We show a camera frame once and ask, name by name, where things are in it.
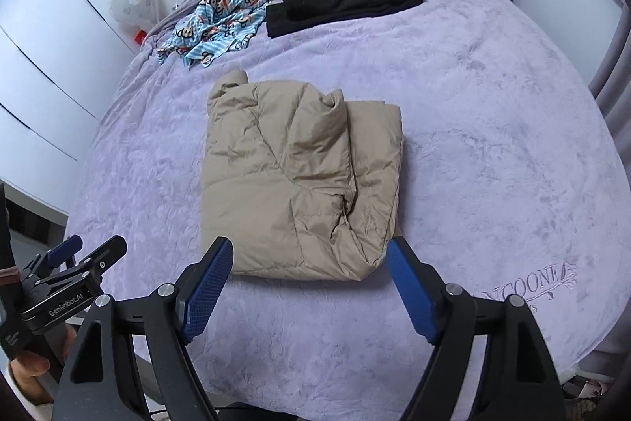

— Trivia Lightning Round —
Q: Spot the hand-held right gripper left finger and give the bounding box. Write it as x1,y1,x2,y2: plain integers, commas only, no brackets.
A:
52,237,235,421

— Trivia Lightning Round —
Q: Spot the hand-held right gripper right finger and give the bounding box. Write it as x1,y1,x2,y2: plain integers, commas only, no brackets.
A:
385,237,565,421

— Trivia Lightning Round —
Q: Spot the person's left hand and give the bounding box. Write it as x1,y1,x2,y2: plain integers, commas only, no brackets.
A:
10,326,78,404

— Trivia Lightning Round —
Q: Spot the purple plush blanket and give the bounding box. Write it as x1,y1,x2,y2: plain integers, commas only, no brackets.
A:
64,0,627,404

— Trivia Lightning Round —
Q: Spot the grey curtain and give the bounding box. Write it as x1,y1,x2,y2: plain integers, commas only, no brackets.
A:
589,2,631,148

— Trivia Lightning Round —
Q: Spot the white covered fan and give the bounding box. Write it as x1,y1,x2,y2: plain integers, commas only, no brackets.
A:
109,0,161,32

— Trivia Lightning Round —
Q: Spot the white wardrobe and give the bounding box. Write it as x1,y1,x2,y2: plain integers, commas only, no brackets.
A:
0,0,168,217

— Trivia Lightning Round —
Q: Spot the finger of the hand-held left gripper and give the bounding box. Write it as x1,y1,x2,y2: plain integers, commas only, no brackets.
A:
54,236,128,288
24,234,84,276

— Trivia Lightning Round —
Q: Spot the black folded garment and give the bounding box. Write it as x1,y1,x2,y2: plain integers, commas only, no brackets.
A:
266,0,425,39

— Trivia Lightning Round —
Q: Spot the beige puffer jacket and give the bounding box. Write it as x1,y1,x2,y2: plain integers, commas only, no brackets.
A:
200,68,405,282

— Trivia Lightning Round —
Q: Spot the blue monkey print garment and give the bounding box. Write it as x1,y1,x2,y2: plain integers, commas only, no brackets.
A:
157,0,269,69

